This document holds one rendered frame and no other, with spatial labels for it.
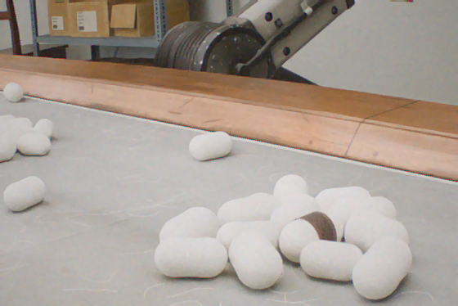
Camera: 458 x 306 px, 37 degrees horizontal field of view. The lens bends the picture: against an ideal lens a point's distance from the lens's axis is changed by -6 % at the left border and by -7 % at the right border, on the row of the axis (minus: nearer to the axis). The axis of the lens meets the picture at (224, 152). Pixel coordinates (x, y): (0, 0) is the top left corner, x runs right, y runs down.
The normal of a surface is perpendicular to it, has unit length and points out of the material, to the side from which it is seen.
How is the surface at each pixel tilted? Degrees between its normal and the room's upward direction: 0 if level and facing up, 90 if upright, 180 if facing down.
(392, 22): 90
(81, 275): 0
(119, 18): 80
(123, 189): 0
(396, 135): 45
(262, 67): 90
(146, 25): 90
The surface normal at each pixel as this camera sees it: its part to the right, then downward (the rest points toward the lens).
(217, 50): 0.54, 0.19
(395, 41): -0.71, 0.23
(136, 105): -0.55, -0.52
